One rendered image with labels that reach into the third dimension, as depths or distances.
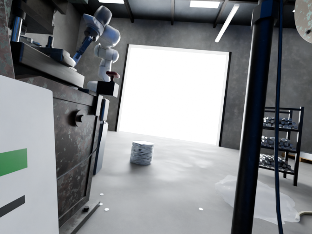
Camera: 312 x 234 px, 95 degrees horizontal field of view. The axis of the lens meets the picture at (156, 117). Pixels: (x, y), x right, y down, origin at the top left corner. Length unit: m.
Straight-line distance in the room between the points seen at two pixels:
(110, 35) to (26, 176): 0.90
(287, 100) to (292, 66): 1.16
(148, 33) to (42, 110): 5.78
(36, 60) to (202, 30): 5.88
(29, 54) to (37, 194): 0.41
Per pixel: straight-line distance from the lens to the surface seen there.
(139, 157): 1.79
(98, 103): 0.83
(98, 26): 1.03
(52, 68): 0.66
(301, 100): 6.74
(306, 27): 1.20
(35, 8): 0.87
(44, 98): 0.57
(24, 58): 0.59
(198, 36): 6.09
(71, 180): 0.81
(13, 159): 0.49
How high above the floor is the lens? 0.53
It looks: 2 degrees up
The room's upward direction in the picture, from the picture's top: 8 degrees clockwise
